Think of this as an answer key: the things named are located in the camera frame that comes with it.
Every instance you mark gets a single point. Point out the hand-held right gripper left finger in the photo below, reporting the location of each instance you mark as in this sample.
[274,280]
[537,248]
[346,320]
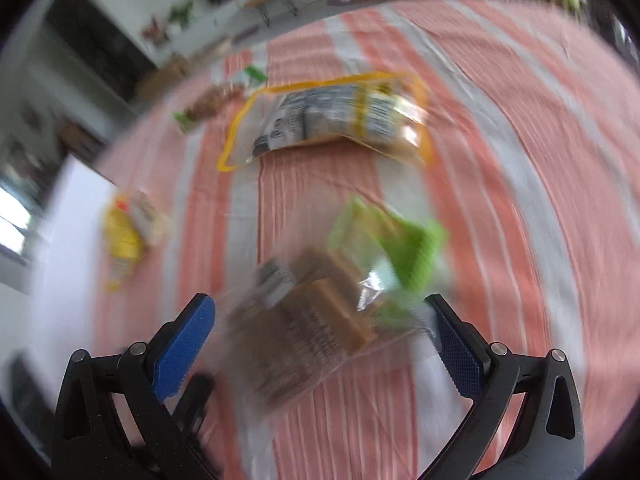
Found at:
[182,347]

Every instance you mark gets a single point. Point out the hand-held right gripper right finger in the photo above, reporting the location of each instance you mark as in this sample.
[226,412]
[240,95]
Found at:
[457,355]

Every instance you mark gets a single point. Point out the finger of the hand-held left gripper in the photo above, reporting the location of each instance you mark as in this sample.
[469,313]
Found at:
[196,400]

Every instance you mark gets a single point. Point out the clear bag of brown biscuits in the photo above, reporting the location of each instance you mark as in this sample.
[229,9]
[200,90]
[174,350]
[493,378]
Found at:
[320,315]

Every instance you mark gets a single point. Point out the clear yellow-bottomed snack bag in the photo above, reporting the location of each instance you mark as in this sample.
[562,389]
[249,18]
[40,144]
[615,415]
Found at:
[131,240]

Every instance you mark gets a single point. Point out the orange white striped tablecloth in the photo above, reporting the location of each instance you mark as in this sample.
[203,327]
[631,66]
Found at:
[500,210]

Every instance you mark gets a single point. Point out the small brown green-ended snack packet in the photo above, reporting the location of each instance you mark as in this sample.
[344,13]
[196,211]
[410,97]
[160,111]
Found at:
[212,100]

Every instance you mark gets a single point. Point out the yellow-edged clear snack bag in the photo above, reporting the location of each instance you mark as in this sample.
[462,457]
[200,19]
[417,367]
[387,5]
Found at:
[335,120]

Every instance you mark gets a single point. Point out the cardboard box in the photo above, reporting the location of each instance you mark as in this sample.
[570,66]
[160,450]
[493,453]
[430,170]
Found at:
[165,76]

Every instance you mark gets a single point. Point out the dark display cabinet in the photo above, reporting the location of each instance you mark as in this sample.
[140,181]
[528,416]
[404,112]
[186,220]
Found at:
[95,45]

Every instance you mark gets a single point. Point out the red flower arrangement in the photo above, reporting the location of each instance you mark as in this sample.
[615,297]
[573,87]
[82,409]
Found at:
[156,31]

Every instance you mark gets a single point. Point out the green plant in vase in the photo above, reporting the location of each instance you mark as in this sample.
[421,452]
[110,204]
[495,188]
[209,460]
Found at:
[181,12]

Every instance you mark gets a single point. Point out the white low cabinet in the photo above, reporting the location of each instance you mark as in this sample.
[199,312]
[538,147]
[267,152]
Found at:
[225,15]

